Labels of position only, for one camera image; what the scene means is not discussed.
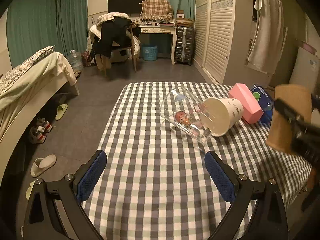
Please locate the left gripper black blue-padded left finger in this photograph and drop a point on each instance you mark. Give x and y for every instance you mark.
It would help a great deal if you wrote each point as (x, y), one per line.
(42, 219)

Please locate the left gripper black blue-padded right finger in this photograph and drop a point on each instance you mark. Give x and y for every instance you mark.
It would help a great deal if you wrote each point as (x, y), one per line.
(268, 220)

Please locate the brown paper cup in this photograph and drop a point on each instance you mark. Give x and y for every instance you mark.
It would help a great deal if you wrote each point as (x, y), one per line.
(299, 98)

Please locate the blue plastic cup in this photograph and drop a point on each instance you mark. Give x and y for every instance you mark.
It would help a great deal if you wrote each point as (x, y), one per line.
(265, 102)

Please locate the pink plastic cup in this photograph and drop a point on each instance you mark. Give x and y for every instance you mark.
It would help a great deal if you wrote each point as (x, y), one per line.
(252, 110)

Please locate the white patterned paper cup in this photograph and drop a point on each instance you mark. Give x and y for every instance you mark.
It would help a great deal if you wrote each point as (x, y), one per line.
(220, 115)

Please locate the clear glass cup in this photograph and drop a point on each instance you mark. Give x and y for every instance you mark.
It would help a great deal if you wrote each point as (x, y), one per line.
(187, 112)

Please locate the white slipper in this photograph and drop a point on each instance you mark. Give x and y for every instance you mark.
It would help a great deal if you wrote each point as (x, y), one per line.
(40, 165)

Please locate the white small fridge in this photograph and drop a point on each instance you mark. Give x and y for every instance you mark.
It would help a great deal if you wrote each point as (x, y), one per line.
(306, 70)

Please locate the red white sneakers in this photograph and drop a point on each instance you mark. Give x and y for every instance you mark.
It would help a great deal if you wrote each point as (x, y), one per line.
(38, 133)

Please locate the pink basin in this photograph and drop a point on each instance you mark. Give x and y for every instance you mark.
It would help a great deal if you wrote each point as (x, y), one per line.
(308, 48)

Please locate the hanging white towel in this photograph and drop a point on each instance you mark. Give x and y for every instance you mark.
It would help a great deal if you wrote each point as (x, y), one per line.
(267, 45)

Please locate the green slipper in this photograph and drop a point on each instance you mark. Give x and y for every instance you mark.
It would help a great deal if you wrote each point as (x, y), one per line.
(61, 109)

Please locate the checkered tablecloth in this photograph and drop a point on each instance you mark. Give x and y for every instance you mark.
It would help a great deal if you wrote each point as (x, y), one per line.
(155, 184)

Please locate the bed with blankets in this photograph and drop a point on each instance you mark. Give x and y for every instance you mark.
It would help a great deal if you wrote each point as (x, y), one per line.
(24, 91)

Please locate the white louvered wardrobe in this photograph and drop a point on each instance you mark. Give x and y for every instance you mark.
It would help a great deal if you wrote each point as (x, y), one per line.
(222, 34)

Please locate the black silver suitcase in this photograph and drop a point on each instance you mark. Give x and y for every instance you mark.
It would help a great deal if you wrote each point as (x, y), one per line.
(184, 45)

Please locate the large water jug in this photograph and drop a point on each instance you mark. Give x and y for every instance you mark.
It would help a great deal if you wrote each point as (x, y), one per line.
(75, 60)

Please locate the blue laundry basket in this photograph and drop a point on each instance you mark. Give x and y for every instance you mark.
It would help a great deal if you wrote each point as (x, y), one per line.
(149, 52)

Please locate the wooden chair with clothes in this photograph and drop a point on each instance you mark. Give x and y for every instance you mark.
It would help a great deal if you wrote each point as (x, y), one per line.
(114, 32)

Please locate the teal curtain left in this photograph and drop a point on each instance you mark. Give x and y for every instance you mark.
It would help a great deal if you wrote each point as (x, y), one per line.
(36, 24)

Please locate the white desk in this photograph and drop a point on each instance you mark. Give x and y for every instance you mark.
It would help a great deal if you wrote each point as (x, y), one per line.
(163, 29)

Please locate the plaid cloth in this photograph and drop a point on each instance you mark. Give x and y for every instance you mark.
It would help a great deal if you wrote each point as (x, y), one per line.
(156, 10)

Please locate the black monitor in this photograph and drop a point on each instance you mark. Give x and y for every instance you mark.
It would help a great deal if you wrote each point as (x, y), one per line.
(125, 6)

